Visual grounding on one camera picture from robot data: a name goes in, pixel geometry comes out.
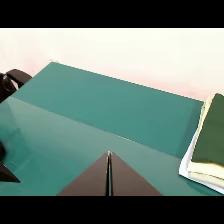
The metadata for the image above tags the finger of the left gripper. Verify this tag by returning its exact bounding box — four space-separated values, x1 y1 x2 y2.
0 160 21 184

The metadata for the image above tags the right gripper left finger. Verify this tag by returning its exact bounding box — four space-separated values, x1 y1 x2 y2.
56 151 109 197

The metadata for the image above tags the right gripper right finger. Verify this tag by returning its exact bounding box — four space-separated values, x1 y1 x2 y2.
109 151 163 197

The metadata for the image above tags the white garment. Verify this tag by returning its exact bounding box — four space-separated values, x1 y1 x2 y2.
178 107 224 195

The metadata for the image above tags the cream garment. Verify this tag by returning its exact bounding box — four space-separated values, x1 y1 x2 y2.
186 94 224 190

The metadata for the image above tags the dark green garment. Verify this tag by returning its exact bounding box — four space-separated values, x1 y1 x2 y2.
191 92 224 168

